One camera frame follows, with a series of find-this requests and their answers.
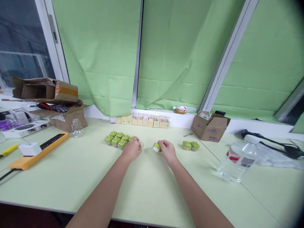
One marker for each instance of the person's left hand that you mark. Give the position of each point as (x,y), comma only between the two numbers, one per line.
(130,150)

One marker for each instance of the person's right hand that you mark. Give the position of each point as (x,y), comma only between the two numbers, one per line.
(169,150)

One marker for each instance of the person's left fingers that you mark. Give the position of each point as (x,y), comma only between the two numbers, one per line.
(137,143)

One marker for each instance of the person's right fingers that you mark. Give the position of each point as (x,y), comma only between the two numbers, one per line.
(164,144)

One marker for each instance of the clear plastic cover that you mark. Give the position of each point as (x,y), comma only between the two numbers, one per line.
(141,145)

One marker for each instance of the group of green cube candles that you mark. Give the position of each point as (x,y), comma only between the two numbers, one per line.
(117,139)

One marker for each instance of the row of cream cartons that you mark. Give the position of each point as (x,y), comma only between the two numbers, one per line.
(145,121)

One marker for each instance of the small clear jar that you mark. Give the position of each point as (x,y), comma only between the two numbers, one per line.
(112,120)

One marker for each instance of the small plastic drink bottle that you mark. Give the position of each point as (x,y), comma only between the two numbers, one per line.
(185,109)

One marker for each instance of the small cardboard box purple print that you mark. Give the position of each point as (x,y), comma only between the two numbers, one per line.
(209,128)

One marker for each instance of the clear bell-shaped glass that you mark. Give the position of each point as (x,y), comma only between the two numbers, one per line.
(77,129)

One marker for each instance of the cardboard box with clutter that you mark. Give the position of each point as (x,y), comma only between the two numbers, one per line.
(69,116)

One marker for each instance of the large clear water bottle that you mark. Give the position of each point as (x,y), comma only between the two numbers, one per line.
(237,159)

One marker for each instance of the orange power strip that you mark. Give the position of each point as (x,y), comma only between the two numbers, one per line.
(45,148)

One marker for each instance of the green curtain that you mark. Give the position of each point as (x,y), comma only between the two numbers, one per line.
(180,52)
(263,61)
(99,54)

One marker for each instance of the open cardboard box orange tape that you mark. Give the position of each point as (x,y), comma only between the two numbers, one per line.
(47,90)

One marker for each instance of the white charger cube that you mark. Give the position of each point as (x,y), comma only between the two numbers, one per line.
(30,149)

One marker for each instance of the white flat box black print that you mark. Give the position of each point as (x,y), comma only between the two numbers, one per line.
(26,128)

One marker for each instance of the clear plastic bags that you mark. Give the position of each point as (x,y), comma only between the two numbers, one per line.
(278,156)

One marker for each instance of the yellow pen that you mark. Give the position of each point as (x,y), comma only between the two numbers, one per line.
(8,151)

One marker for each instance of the window with white frame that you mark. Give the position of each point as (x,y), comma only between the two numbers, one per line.
(23,42)

